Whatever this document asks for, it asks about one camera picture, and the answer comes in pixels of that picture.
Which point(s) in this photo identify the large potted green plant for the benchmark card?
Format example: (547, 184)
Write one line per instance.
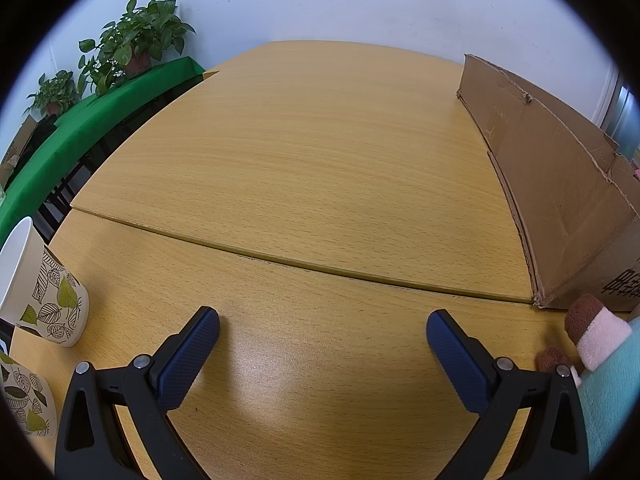
(130, 45)

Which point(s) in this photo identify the small potted green plant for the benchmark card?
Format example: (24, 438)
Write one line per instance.
(55, 96)

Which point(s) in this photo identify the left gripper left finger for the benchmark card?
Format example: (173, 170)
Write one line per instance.
(91, 443)

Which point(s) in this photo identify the leaf pattern paper cup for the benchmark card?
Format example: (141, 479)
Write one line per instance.
(38, 293)

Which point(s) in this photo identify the small cardboard box background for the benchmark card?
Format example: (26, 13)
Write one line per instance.
(16, 149)

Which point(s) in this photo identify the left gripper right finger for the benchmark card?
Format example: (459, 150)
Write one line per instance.
(553, 444)

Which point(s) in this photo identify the green cloth covered table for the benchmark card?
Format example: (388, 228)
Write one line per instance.
(82, 127)

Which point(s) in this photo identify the pastel plush toy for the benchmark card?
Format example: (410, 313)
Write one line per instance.
(608, 387)

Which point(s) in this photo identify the brown cardboard box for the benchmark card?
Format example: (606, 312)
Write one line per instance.
(574, 199)

